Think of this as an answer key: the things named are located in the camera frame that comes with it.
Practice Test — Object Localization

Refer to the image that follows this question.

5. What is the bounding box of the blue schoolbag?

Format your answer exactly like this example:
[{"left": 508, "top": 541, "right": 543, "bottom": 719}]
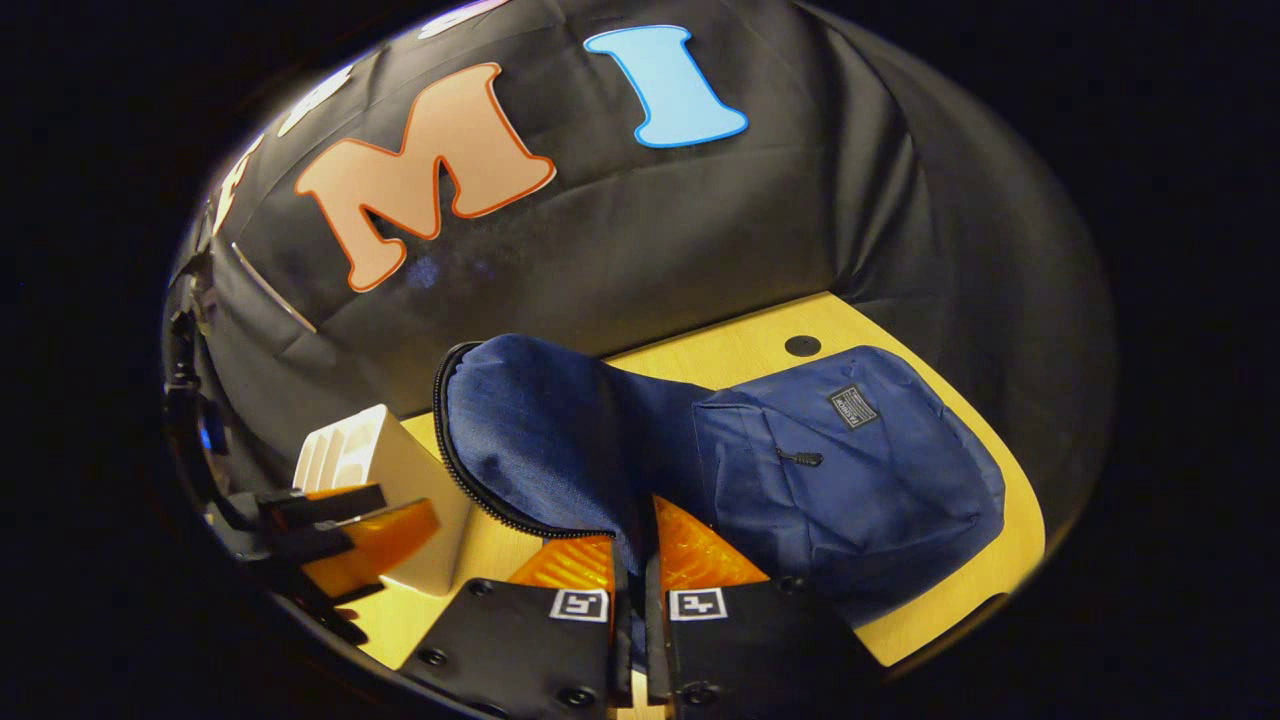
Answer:
[{"left": 432, "top": 333, "right": 1008, "bottom": 691}]

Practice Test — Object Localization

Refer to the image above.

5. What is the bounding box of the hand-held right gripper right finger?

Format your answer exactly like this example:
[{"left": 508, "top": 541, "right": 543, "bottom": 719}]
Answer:
[{"left": 640, "top": 495, "right": 883, "bottom": 720}]

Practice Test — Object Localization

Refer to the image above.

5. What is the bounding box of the black backdrop cloth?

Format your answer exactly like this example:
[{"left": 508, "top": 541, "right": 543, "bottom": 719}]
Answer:
[{"left": 165, "top": 0, "right": 1119, "bottom": 641}]

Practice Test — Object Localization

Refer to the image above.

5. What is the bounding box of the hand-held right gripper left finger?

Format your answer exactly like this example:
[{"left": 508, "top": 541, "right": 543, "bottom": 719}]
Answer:
[{"left": 398, "top": 535, "right": 633, "bottom": 720}]

